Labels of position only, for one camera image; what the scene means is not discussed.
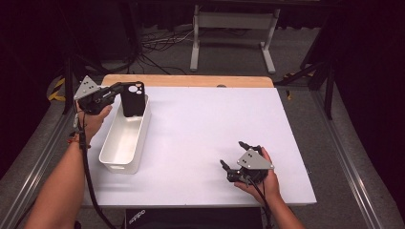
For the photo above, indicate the yellow black floor tape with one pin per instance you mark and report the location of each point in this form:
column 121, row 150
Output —
column 56, row 95
column 288, row 95

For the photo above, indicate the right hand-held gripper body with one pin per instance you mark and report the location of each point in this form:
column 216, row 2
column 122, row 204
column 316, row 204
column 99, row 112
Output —
column 253, row 160

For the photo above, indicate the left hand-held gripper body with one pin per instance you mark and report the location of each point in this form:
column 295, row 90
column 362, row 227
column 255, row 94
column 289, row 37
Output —
column 87, row 87

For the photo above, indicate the black phone case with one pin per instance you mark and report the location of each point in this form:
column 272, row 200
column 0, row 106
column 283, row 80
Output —
column 132, row 105

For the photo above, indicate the black tripod stand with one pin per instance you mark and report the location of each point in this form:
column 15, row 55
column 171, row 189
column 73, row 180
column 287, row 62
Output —
column 68, row 73
column 329, row 95

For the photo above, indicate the white board sheet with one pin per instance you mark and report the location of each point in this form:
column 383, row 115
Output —
column 223, row 120

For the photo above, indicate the white plastic storage bin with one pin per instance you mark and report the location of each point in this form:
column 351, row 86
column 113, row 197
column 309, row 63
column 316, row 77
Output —
column 122, row 143

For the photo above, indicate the black cloth with white print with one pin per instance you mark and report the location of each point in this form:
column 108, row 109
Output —
column 197, row 219

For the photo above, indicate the white metal stand frame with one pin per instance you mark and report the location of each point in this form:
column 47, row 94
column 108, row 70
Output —
column 235, row 20

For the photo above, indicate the person's right hand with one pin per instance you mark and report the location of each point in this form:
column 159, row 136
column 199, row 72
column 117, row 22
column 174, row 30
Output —
column 270, row 187

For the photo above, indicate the person's left hand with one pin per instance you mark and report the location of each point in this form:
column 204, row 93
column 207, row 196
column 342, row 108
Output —
column 94, row 124

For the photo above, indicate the aluminium floor rail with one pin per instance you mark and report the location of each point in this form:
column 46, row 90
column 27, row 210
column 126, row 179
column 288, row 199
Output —
column 350, row 171
column 28, row 181

